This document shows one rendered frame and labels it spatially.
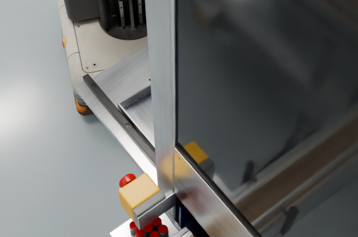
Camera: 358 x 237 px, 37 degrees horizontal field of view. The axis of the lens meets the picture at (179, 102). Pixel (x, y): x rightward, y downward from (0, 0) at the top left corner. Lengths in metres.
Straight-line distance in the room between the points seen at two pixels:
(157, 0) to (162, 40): 0.07
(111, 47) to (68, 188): 0.62
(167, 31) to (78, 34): 1.69
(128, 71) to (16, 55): 1.36
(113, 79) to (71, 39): 0.95
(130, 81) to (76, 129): 1.02
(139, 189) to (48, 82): 1.57
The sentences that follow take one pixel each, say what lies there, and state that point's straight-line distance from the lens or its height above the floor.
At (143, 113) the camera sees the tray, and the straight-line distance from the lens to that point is 1.38.
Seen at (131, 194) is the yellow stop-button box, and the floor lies 1.03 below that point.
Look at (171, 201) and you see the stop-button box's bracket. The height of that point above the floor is 1.00.
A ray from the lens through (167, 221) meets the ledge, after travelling 1.24.
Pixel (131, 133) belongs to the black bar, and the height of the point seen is 0.90.
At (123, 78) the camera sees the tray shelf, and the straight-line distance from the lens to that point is 1.45.
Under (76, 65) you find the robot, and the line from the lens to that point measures 2.29.
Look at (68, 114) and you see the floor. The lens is 2.49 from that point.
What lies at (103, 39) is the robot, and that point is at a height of 0.28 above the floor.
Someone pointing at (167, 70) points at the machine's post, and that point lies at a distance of 0.79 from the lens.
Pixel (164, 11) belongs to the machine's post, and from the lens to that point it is 0.70.
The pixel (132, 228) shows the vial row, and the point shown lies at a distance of 1.19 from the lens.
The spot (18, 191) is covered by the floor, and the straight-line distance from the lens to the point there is 2.34.
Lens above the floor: 2.02
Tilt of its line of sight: 55 degrees down
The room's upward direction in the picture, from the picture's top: straight up
